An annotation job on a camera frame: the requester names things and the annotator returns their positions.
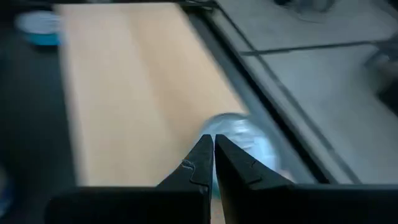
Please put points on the black table mat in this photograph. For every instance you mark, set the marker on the black table mat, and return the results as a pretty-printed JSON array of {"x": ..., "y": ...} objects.
[{"x": 31, "y": 109}]

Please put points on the wooden shelf black metal legs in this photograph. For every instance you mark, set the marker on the wooden shelf black metal legs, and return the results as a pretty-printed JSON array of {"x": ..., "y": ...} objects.
[{"x": 140, "y": 93}]

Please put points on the tuna can bright blue label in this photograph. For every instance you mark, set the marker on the tuna can bright blue label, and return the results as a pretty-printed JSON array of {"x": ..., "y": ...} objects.
[{"x": 37, "y": 28}]

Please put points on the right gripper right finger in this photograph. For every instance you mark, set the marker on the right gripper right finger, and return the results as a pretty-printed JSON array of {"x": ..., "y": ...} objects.
[{"x": 242, "y": 174}]

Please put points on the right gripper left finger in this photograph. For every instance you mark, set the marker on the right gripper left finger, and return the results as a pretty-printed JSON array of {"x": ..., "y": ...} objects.
[{"x": 192, "y": 174}]

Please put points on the teal snack tuna can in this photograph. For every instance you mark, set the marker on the teal snack tuna can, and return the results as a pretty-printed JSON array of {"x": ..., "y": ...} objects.
[{"x": 248, "y": 137}]

